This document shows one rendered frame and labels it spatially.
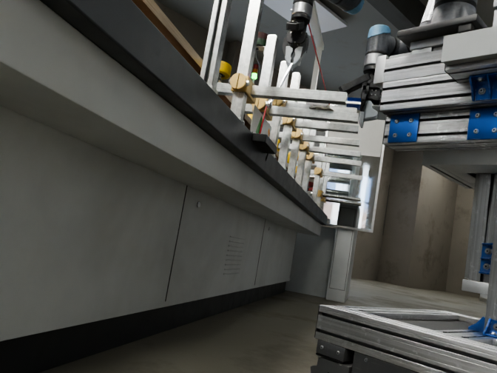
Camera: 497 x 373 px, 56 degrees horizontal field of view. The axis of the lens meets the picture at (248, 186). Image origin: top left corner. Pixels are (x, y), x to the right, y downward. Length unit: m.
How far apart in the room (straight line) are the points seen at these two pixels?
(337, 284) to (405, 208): 7.00
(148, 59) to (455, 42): 0.77
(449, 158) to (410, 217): 9.41
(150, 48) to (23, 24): 0.25
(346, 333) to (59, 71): 0.93
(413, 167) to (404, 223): 1.27
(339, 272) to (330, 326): 2.80
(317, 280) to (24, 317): 3.41
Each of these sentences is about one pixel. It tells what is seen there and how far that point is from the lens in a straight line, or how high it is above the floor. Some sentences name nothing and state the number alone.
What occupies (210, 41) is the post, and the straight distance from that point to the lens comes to 1.21.
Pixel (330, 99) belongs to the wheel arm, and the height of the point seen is 0.81.
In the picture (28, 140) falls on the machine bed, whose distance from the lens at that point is 0.97.
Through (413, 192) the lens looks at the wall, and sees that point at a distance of 10.94.
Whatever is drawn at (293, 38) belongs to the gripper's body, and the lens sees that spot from 1.78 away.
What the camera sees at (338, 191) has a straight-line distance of 4.12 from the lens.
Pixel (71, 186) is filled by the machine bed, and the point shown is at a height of 0.42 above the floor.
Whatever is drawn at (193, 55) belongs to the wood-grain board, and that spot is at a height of 0.88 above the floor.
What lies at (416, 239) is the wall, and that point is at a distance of 10.90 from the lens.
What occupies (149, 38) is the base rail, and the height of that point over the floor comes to 0.67.
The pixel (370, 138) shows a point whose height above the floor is 1.43.
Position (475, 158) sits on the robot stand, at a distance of 1.44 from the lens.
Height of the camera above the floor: 0.36
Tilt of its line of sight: 7 degrees up
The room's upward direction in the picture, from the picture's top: 10 degrees clockwise
